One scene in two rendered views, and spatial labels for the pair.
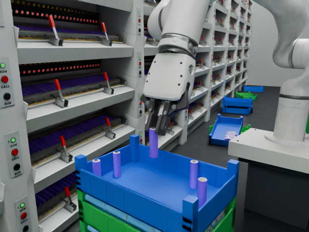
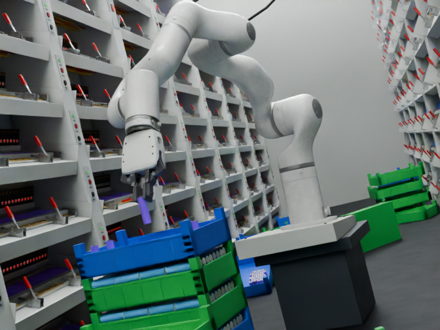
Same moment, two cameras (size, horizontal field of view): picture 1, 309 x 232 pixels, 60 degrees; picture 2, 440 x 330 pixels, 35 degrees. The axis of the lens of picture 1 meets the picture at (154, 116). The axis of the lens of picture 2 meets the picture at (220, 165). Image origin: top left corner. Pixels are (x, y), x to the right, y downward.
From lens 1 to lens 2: 1.10 m
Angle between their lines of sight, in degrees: 20
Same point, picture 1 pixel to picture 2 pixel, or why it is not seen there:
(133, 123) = not seen: hidden behind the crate
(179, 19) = (137, 103)
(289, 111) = (294, 185)
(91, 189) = (97, 269)
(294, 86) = (288, 154)
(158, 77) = (133, 154)
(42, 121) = (8, 250)
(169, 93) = (146, 162)
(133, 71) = (84, 192)
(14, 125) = not seen: outside the picture
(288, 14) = (246, 78)
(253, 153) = (266, 244)
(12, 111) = not seen: outside the picture
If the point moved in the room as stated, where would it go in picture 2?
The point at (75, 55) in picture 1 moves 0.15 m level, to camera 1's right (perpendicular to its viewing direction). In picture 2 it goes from (21, 175) to (74, 162)
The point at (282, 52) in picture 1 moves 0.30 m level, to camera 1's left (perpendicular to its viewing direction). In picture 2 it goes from (261, 120) to (173, 141)
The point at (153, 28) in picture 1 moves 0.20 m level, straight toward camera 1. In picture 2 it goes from (115, 118) to (122, 106)
